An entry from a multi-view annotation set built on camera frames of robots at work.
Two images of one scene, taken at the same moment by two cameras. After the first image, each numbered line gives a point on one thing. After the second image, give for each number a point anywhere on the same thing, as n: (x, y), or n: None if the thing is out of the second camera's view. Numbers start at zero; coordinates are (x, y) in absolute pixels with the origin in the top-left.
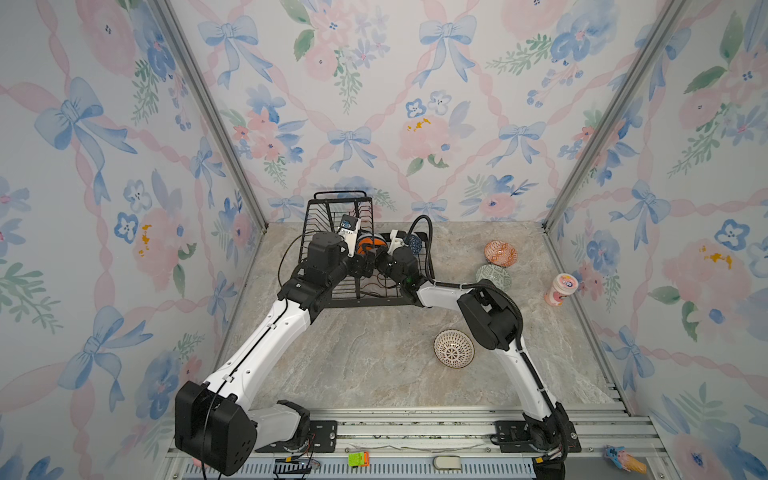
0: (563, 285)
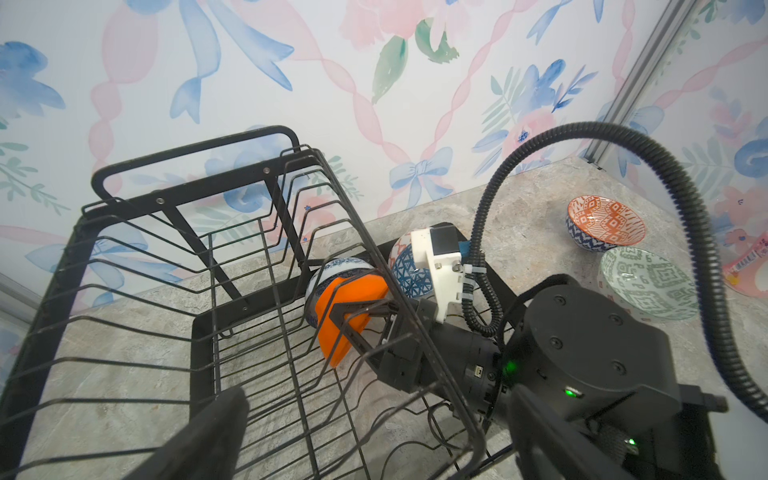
0: (747, 268)
